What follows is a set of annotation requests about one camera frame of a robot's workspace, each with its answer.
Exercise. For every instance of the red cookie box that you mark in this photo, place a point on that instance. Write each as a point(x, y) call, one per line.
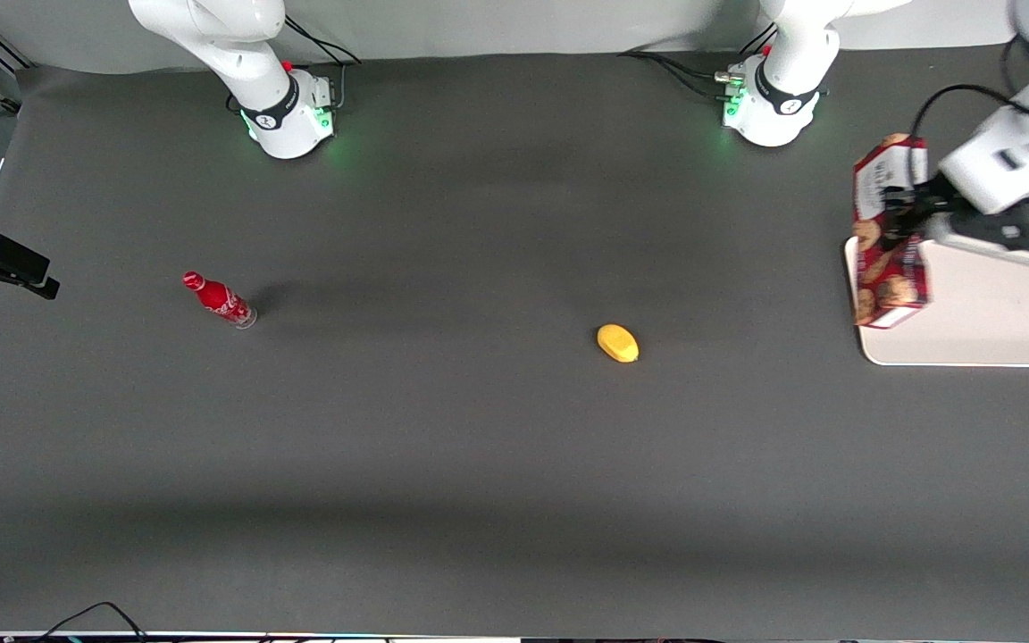
point(890, 286)

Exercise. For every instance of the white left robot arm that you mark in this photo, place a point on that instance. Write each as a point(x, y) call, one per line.
point(782, 71)

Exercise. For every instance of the white rectangular tray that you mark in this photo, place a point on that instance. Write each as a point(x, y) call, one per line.
point(988, 313)

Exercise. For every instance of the red soda bottle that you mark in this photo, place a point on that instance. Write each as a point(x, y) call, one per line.
point(220, 301)

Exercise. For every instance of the yellow lemon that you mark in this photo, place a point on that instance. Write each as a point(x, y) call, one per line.
point(618, 343)

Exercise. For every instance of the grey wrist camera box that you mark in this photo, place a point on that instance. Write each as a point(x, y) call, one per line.
point(1006, 234)

